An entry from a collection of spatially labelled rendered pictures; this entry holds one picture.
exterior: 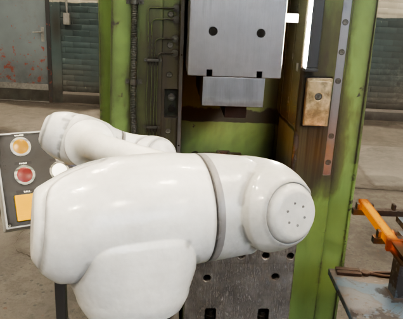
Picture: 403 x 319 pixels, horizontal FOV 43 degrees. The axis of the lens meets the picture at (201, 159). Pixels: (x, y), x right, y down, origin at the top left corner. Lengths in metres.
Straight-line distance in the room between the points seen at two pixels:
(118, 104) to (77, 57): 6.18
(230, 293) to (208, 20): 0.93
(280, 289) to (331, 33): 0.91
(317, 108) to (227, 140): 0.50
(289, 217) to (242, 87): 1.13
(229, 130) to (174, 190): 1.66
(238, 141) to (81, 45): 5.92
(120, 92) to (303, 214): 1.30
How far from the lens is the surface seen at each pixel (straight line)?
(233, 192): 0.57
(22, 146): 1.59
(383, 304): 1.77
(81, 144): 1.01
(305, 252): 2.07
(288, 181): 0.57
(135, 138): 1.13
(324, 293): 2.19
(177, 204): 0.54
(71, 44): 7.99
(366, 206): 1.75
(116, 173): 0.55
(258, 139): 2.22
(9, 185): 1.56
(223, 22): 1.64
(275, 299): 1.91
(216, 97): 1.66
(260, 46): 1.66
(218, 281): 1.84
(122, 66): 1.79
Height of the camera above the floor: 1.60
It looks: 17 degrees down
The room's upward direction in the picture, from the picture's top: 3 degrees clockwise
